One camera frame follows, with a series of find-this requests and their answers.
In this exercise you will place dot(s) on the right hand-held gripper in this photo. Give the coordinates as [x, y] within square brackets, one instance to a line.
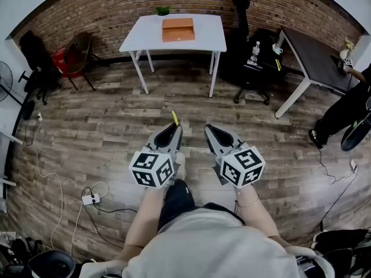
[242, 166]

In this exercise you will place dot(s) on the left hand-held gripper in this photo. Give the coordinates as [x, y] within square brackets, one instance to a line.
[150, 166]

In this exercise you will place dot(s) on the orange box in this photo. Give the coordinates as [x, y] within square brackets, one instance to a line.
[178, 32]

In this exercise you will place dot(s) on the person's right forearm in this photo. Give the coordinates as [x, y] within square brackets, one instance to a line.
[258, 213]

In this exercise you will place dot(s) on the person's left forearm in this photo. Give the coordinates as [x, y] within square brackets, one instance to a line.
[145, 219]

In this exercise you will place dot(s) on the person's white shoe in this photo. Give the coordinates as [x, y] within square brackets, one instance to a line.
[181, 166]

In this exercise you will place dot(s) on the person's black trousers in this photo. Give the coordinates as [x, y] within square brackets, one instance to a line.
[176, 201]

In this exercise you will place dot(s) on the silver bangle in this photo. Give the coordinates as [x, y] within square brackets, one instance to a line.
[255, 201]

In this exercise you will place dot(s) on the white table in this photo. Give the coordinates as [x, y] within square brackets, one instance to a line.
[203, 36]

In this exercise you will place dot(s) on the clear water bottle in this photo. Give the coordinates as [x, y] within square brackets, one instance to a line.
[255, 52]

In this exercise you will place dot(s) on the person's grey shirt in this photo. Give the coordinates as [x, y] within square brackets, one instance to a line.
[208, 248]

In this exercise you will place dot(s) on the yellow pen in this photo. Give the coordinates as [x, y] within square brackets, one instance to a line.
[278, 64]

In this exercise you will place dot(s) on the black office chair with headrest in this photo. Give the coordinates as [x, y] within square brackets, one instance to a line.
[242, 39]

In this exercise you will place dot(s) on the white power strip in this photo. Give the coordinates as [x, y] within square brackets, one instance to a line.
[91, 199]

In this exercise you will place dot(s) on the green potted plant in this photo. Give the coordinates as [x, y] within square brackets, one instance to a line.
[162, 10]

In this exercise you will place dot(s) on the dark desk with white legs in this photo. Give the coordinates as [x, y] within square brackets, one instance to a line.
[316, 56]

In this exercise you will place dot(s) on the red box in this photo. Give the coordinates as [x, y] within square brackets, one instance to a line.
[59, 58]

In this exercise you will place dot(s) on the white charger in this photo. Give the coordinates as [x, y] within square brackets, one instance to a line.
[353, 165]

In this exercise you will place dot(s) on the black swivel chair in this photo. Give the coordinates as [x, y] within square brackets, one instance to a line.
[37, 59]

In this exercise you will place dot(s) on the pale flower vase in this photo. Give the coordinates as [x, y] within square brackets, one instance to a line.
[345, 51]

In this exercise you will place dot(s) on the white shelf unit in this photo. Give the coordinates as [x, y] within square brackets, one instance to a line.
[4, 155]

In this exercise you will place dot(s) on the black round stool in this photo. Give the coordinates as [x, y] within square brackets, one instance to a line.
[52, 263]

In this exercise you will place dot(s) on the black floor fan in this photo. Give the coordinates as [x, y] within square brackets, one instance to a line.
[5, 80]

